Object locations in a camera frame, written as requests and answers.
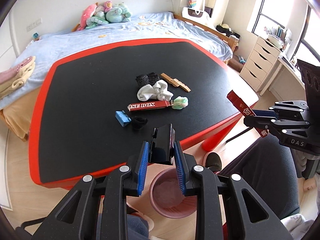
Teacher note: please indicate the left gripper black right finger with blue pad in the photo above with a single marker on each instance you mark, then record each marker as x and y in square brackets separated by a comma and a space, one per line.
[225, 203]

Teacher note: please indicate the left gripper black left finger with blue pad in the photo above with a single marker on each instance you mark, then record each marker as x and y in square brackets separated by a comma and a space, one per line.
[96, 208]

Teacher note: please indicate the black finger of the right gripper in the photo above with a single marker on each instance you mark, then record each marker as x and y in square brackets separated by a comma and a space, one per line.
[258, 122]

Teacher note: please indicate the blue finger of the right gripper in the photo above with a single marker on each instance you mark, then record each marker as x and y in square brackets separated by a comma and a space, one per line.
[266, 113]

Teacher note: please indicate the green white ball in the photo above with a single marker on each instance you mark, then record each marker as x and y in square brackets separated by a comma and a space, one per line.
[180, 103]

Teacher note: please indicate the wooden strip pieces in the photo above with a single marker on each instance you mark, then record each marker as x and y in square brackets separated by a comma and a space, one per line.
[175, 82]

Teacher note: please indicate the white sock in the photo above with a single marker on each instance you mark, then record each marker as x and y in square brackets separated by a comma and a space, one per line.
[159, 91]

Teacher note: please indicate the small black cloth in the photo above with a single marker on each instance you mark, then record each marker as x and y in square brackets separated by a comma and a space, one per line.
[137, 123]

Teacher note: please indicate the pink trash basket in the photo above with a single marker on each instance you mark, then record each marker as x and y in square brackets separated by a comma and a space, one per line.
[166, 197]

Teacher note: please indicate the person's dark trouser leg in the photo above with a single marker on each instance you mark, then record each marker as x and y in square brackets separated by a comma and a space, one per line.
[270, 171]

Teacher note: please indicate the white drawer cabinet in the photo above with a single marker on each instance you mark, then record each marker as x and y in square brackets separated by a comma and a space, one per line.
[261, 61]

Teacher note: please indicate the dark slipper foot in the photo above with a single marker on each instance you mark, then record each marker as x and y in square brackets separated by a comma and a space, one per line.
[213, 162]

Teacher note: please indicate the blue plastic clip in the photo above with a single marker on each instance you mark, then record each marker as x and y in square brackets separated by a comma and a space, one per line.
[122, 118]

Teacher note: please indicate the red black table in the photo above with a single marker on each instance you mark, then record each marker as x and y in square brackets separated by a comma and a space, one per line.
[74, 130]

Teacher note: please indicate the white handbag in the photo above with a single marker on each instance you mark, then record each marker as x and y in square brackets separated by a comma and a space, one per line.
[198, 16]

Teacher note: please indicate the bed with blue sheet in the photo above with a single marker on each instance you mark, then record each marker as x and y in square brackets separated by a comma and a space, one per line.
[17, 107]

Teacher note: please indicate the red BOX carton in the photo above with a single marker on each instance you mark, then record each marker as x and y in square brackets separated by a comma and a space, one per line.
[141, 106]

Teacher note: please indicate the black patterned sock roll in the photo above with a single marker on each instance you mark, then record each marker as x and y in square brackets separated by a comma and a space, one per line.
[147, 79]

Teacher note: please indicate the folded pink yellow towels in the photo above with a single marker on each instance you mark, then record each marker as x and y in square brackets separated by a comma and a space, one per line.
[16, 77]

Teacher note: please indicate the pile of plush toys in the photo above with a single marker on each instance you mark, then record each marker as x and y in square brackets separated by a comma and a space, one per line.
[95, 15]

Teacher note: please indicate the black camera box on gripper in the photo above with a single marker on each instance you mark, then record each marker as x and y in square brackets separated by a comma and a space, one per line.
[310, 78]

